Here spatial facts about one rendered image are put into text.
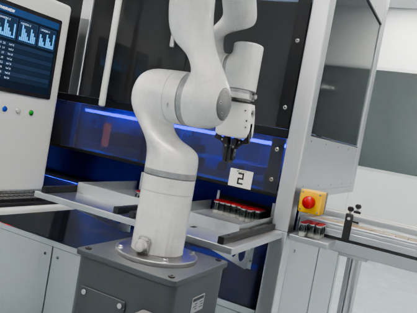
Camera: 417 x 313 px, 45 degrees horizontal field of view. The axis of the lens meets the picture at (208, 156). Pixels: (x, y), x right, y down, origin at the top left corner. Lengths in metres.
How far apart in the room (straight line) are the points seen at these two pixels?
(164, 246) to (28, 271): 1.26
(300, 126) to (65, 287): 1.16
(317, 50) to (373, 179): 4.65
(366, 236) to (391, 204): 4.52
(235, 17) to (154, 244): 0.60
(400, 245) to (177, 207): 0.83
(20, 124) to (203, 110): 1.06
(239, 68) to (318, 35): 0.38
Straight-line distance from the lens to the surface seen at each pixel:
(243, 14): 1.32
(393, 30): 6.43
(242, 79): 1.38
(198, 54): 1.07
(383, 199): 6.23
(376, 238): 1.71
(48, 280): 2.25
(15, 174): 2.03
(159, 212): 1.10
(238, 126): 1.38
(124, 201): 1.63
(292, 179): 1.64
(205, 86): 1.06
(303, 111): 1.65
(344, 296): 1.80
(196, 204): 1.74
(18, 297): 2.38
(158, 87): 1.11
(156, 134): 1.11
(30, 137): 2.04
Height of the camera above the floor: 1.16
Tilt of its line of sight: 3 degrees down
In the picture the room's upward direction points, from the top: 10 degrees clockwise
